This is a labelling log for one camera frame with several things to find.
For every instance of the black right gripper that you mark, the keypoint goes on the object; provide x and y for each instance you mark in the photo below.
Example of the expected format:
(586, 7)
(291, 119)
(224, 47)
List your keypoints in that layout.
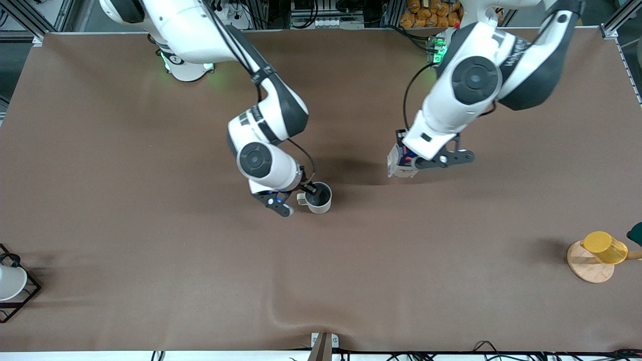
(306, 188)

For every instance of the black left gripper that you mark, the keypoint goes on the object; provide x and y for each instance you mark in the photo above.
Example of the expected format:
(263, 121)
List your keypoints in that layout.
(400, 136)

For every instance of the beige ceramic mug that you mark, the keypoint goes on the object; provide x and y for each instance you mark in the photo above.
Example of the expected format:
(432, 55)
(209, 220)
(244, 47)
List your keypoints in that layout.
(321, 204)

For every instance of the blue white milk carton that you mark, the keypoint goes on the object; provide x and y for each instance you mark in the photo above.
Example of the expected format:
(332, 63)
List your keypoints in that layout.
(398, 169)

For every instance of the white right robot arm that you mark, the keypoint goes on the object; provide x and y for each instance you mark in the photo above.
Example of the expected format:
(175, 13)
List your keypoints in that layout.
(175, 25)

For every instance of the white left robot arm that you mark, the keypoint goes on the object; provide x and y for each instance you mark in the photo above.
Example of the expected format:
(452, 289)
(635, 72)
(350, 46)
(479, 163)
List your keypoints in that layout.
(471, 80)

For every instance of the yellow plastic cup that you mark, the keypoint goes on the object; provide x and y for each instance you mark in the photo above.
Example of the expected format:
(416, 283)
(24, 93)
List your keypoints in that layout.
(604, 248)

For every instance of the dark green cup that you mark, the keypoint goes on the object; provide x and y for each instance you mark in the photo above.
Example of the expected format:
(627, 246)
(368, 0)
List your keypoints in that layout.
(636, 234)

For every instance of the brown table cloth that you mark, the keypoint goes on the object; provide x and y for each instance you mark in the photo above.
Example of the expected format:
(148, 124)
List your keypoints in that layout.
(321, 276)

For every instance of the orange bread bag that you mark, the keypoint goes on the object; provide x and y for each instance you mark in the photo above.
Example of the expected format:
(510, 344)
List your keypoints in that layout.
(426, 15)

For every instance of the long white power strip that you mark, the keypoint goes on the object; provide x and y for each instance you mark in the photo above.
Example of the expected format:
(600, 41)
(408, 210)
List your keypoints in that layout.
(326, 23)

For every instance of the white power strip with plugs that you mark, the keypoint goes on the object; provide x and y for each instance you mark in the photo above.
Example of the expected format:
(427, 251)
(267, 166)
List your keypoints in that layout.
(238, 21)

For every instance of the wooden mug stand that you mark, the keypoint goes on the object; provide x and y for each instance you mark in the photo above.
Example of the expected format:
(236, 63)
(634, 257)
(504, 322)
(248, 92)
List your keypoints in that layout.
(587, 268)

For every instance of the grey metal table bracket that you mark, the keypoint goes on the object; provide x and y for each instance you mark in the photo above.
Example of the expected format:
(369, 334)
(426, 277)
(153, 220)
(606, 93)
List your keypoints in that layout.
(323, 346)

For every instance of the aluminium frame post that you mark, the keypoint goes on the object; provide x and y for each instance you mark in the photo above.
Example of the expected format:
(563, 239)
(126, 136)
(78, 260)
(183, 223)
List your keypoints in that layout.
(609, 32)
(38, 40)

